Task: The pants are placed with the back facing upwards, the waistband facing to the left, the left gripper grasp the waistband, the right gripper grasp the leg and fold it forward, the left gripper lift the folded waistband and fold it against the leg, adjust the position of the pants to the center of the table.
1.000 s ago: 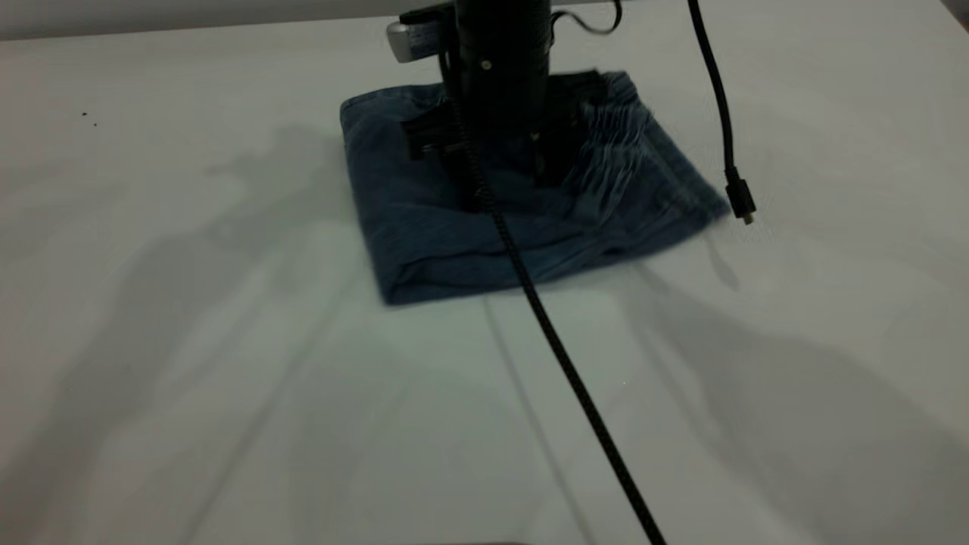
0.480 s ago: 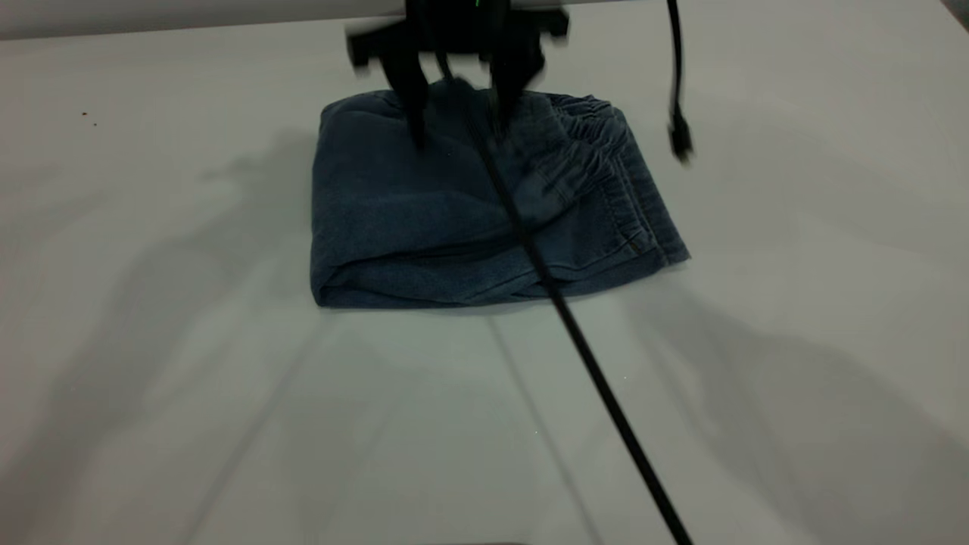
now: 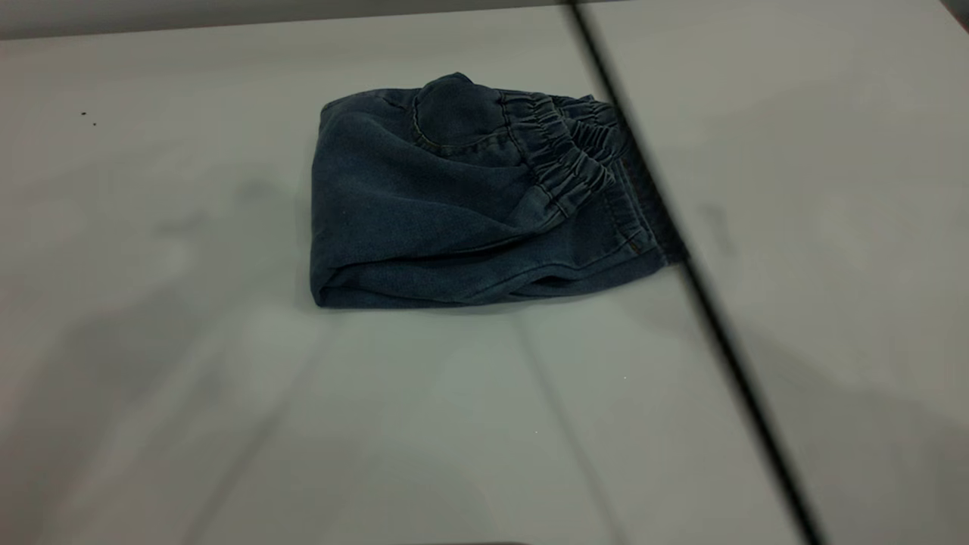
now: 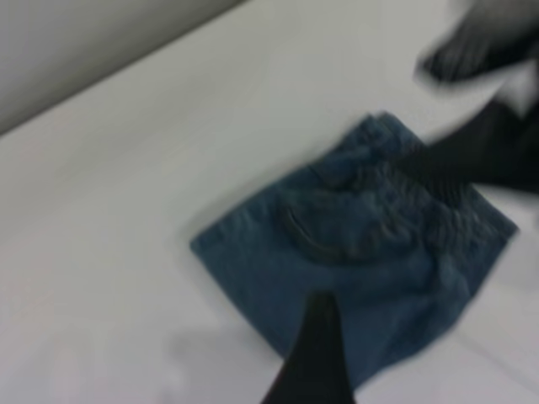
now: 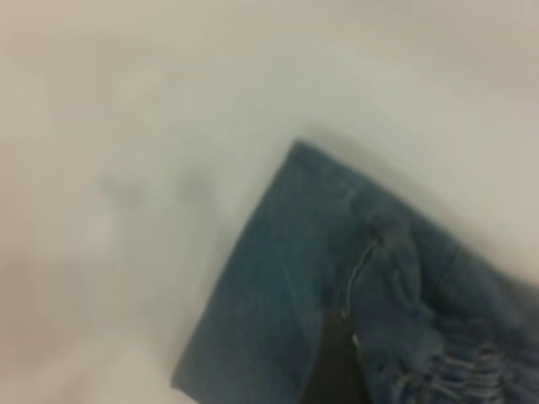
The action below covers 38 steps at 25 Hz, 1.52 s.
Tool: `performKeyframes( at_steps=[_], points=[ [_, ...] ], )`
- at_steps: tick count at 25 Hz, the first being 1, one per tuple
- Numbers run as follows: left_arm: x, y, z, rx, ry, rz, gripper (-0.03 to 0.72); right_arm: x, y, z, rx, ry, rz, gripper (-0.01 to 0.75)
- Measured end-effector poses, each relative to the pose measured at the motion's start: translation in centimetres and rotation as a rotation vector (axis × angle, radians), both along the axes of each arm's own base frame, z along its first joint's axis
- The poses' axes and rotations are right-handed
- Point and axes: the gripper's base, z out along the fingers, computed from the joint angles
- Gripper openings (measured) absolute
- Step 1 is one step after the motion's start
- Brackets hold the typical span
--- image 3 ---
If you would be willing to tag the blue denim shorts with print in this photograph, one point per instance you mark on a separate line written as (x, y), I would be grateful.
(416, 204)

